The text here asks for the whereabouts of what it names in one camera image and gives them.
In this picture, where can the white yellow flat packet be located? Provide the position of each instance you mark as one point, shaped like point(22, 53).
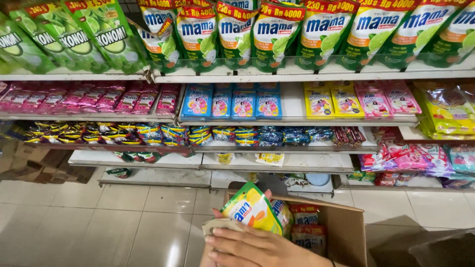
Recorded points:
point(269, 158)

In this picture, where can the small yellow white pouch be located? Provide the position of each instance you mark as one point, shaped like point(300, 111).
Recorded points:
point(225, 158)

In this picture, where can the person's right fingers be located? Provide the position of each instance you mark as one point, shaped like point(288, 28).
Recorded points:
point(219, 241)

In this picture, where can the row of black yellow sachets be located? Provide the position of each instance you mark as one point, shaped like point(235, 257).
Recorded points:
point(81, 134)

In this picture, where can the heap of yellow-green foil sachets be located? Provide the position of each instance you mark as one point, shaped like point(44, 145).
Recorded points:
point(445, 107)

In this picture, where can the white metal shelf rack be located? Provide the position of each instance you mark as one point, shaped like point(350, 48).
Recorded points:
point(293, 111)

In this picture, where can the row of dark blue sachets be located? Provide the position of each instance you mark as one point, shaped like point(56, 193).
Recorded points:
point(293, 135)

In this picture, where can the bundle of dark red sachets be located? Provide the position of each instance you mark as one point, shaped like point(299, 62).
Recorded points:
point(347, 135)

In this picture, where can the row of green lemon pouches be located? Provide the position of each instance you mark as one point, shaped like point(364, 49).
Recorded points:
point(323, 33)

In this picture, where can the yellow softener packet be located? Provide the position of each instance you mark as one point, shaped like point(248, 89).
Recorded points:
point(318, 102)
point(347, 101)

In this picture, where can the yellow pouch with blue print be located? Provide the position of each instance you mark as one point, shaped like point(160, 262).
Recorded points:
point(282, 213)

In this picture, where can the beige folded cloth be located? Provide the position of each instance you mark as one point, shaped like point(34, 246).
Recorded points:
point(222, 224)

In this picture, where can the row of blue softener packets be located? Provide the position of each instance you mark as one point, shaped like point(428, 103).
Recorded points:
point(232, 104)

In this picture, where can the heap of brown cartons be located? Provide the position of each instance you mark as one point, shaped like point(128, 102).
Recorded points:
point(40, 163)

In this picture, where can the green white packet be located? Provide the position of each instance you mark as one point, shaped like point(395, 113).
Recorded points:
point(119, 172)

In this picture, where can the green and red packets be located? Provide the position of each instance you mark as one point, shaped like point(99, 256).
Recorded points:
point(139, 157)

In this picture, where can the row of pink softener sachets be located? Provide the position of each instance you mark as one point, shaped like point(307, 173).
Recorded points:
point(92, 98)

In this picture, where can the green lime detergent pouch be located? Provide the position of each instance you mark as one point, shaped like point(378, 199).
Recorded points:
point(76, 42)
point(44, 33)
point(111, 37)
point(18, 52)

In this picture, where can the pink softener packet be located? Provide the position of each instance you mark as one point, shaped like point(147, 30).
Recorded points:
point(402, 98)
point(373, 101)

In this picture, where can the yellow lemon detergent pouch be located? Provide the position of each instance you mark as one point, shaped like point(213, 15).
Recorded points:
point(252, 207)

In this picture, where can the heap of teal sachets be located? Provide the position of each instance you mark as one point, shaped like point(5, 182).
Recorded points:
point(462, 158)

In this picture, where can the heap of mixed small packets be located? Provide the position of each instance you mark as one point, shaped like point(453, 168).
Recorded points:
point(389, 178)

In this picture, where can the heap of pink purple sachets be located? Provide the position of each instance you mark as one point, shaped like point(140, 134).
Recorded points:
point(404, 155)

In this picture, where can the person's right hand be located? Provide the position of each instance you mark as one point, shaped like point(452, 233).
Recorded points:
point(267, 250)

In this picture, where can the row of blue yellow sachets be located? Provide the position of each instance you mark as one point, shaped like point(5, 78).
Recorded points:
point(193, 135)

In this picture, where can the brown cardboard box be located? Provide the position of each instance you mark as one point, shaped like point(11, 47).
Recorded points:
point(349, 230)

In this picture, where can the light blue round lid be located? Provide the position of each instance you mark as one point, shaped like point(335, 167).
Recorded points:
point(318, 179)

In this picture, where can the person's left hand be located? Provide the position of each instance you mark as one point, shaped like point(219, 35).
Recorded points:
point(216, 214)

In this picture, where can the red-topped detergent pouch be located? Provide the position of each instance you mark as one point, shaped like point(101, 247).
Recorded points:
point(308, 239)
point(304, 214)

